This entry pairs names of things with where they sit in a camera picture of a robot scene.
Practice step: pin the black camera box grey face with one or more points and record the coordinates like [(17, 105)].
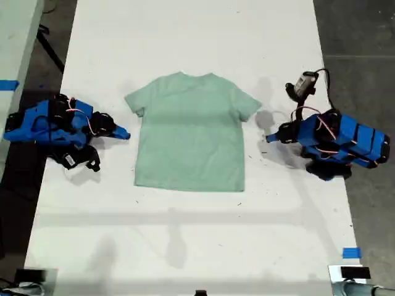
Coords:
[(304, 82)]

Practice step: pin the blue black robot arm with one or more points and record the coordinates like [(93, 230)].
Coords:
[(355, 135), (37, 123)]

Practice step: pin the black tripod leg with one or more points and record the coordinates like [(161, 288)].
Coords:
[(49, 49)]

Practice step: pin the pale green t-shirt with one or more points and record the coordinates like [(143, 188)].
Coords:
[(188, 138)]

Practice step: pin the small black box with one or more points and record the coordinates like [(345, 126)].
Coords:
[(355, 272), (29, 275)]

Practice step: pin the pale side table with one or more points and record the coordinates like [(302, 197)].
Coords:
[(15, 37)]

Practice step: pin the pale teal bundle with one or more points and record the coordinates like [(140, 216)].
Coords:
[(355, 290), (27, 290)]

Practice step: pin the black camera box white label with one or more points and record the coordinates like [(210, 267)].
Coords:
[(70, 161)]

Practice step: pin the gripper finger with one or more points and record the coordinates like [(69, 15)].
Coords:
[(273, 135), (117, 136), (121, 129), (274, 139)]

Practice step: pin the black camera stalk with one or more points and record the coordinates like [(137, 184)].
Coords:
[(91, 157), (291, 91)]

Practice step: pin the blue tape strip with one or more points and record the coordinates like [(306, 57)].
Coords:
[(351, 253), (9, 84)]

